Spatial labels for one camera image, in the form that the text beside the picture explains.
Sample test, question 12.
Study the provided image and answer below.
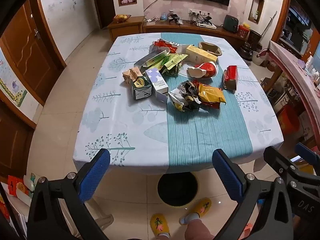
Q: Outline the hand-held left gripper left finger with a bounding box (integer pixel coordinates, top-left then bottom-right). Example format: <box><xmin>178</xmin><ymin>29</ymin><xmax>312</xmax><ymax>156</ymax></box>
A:
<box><xmin>27</xmin><ymin>148</ymin><xmax>112</xmax><ymax>240</ymax></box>

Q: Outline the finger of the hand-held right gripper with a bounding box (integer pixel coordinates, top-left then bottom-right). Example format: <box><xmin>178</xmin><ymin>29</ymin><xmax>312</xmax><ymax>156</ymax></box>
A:
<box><xmin>264</xmin><ymin>146</ymin><xmax>304</xmax><ymax>183</ymax></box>
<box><xmin>294</xmin><ymin>142</ymin><xmax>320</xmax><ymax>167</ymax></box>

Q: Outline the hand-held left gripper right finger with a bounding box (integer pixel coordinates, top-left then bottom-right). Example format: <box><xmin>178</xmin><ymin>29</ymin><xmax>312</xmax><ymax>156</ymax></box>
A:
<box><xmin>212</xmin><ymin>148</ymin><xmax>293</xmax><ymax>240</ymax></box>

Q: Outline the black round bin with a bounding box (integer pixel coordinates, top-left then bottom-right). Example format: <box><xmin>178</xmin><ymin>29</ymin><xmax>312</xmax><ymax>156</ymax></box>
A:
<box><xmin>157</xmin><ymin>172</ymin><xmax>199</xmax><ymax>207</ymax></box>

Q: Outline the orange yellow snack bag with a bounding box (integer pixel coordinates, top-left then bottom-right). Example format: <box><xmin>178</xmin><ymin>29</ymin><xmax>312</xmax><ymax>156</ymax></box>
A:
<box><xmin>194</xmin><ymin>80</ymin><xmax>227</xmax><ymax>109</ymax></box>

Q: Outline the dark green box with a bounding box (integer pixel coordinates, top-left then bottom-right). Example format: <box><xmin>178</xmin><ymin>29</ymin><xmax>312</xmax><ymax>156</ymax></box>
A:
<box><xmin>131</xmin><ymin>76</ymin><xmax>153</xmax><ymax>100</ymax></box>

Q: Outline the red box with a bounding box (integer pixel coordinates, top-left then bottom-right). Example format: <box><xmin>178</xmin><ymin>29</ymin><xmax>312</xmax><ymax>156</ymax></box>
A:
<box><xmin>223</xmin><ymin>65</ymin><xmax>238</xmax><ymax>91</ymax></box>

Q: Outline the brown paper packet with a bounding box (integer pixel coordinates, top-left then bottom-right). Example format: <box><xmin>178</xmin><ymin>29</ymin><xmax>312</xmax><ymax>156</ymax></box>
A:
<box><xmin>122</xmin><ymin>67</ymin><xmax>143</xmax><ymax>85</ymax></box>

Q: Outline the red white paper cup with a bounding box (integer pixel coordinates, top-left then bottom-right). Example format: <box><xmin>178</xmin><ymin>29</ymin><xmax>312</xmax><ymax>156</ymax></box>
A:
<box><xmin>187</xmin><ymin>61</ymin><xmax>219</xmax><ymax>80</ymax></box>

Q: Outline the white purple box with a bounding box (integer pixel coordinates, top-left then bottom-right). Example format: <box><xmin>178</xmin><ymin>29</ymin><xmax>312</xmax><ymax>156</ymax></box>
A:
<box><xmin>145</xmin><ymin>67</ymin><xmax>169</xmax><ymax>104</ymax></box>

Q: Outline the green yellow snack packet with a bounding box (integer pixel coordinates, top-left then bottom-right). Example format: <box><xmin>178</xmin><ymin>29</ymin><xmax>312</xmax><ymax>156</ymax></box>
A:
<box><xmin>161</xmin><ymin>53</ymin><xmax>190</xmax><ymax>77</ymax></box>

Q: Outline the yellow carton box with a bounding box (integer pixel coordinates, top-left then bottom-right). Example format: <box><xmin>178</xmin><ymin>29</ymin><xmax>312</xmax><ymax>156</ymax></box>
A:
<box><xmin>185</xmin><ymin>44</ymin><xmax>218</xmax><ymax>64</ymax></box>

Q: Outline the long silver box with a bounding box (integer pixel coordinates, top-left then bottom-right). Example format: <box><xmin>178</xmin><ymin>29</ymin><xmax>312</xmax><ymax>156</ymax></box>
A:
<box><xmin>134</xmin><ymin>49</ymin><xmax>167</xmax><ymax>68</ymax></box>

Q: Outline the brown cardboard tray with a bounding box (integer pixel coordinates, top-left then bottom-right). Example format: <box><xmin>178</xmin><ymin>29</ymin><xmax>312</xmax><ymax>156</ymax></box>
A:
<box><xmin>198</xmin><ymin>41</ymin><xmax>223</xmax><ymax>57</ymax></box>

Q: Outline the red bucket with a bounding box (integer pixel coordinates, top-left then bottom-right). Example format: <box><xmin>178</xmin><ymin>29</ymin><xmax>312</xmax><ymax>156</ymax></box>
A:
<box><xmin>277</xmin><ymin>105</ymin><xmax>301</xmax><ymax>135</ymax></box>

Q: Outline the yellow embroidered slipper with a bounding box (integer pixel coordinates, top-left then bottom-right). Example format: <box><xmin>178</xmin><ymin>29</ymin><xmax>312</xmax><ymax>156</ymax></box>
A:
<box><xmin>149</xmin><ymin>213</ymin><xmax>171</xmax><ymax>238</ymax></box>
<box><xmin>179</xmin><ymin>197</ymin><xmax>213</xmax><ymax>225</ymax></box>

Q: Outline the white plastic stool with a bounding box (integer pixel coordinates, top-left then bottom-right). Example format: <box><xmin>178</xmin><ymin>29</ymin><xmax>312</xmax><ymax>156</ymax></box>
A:
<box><xmin>85</xmin><ymin>197</ymin><xmax>115</xmax><ymax>232</ymax></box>

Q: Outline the tree print teal tablecloth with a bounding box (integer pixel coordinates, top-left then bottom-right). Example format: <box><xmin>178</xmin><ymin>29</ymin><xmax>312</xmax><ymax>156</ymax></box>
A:
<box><xmin>72</xmin><ymin>32</ymin><xmax>284</xmax><ymax>174</ymax></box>

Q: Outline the person's right leg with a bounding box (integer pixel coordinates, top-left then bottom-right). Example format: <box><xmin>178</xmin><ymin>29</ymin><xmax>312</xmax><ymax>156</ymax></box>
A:
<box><xmin>179</xmin><ymin>214</ymin><xmax>216</xmax><ymax>240</ymax></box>

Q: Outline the white teal plastic bottle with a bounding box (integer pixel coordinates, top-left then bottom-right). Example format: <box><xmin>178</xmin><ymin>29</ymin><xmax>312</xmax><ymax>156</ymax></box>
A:
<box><xmin>15</xmin><ymin>172</ymin><xmax>36</xmax><ymax>205</ymax></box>

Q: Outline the red printed packet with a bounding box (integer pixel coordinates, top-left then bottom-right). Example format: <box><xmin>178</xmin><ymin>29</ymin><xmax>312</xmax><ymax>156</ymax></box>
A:
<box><xmin>7</xmin><ymin>175</ymin><xmax>25</xmax><ymax>200</ymax></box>

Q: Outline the plain brown wooden door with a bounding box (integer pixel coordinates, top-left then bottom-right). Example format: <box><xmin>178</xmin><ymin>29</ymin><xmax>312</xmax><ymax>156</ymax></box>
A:
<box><xmin>0</xmin><ymin>101</ymin><xmax>34</xmax><ymax>180</ymax></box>

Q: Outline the pink counter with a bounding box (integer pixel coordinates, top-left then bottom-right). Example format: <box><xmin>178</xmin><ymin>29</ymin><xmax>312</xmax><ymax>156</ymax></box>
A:
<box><xmin>268</xmin><ymin>40</ymin><xmax>320</xmax><ymax>137</ymax></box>

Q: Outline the black urn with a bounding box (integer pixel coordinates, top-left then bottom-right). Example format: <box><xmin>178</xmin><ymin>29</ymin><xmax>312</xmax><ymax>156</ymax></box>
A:
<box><xmin>241</xmin><ymin>42</ymin><xmax>253</xmax><ymax>61</ymax></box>

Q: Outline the long grey stick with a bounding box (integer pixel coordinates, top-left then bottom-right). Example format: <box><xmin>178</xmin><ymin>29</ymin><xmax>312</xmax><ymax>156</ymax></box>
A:
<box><xmin>260</xmin><ymin>11</ymin><xmax>278</xmax><ymax>46</ymax></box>

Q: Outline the red basket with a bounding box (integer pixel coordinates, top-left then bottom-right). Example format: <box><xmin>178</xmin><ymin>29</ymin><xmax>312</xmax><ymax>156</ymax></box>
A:
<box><xmin>237</xmin><ymin>24</ymin><xmax>251</xmax><ymax>38</ymax></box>

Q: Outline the small wooden side cabinet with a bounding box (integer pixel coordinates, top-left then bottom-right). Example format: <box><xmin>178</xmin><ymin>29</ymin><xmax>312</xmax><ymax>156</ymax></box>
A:
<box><xmin>107</xmin><ymin>16</ymin><xmax>146</xmax><ymax>42</ymax></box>

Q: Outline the dark green appliance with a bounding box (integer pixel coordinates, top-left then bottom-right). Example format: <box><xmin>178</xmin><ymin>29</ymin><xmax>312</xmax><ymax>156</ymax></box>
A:
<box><xmin>223</xmin><ymin>14</ymin><xmax>239</xmax><ymax>33</ymax></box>

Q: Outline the white set-top box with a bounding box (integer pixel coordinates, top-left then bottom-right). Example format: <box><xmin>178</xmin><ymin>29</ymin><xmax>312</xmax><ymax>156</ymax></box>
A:
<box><xmin>195</xmin><ymin>21</ymin><xmax>217</xmax><ymax>29</ymax></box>

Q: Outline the long wooden television cabinet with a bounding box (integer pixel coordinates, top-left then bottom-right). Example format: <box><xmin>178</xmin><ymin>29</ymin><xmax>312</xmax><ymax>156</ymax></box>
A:
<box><xmin>143</xmin><ymin>19</ymin><xmax>253</xmax><ymax>46</ymax></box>

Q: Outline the dark back door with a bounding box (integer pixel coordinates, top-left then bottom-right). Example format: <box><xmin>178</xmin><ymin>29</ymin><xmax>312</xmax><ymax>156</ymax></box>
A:
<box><xmin>91</xmin><ymin>0</ymin><xmax>117</xmax><ymax>30</ymax></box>

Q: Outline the cartoon wall poster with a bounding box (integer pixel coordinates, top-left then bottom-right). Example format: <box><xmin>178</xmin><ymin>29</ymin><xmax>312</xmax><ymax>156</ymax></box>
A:
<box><xmin>0</xmin><ymin>50</ymin><xmax>28</xmax><ymax>108</ymax></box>

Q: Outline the brown wooden door with handle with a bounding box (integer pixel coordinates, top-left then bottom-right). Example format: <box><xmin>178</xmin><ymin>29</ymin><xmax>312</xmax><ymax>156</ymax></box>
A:
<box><xmin>0</xmin><ymin>0</ymin><xmax>60</xmax><ymax>107</ymax></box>

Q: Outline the wall niche shelf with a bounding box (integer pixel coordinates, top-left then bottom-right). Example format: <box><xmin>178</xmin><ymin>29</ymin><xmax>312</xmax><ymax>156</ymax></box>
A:
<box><xmin>248</xmin><ymin>0</ymin><xmax>265</xmax><ymax>25</ymax></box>

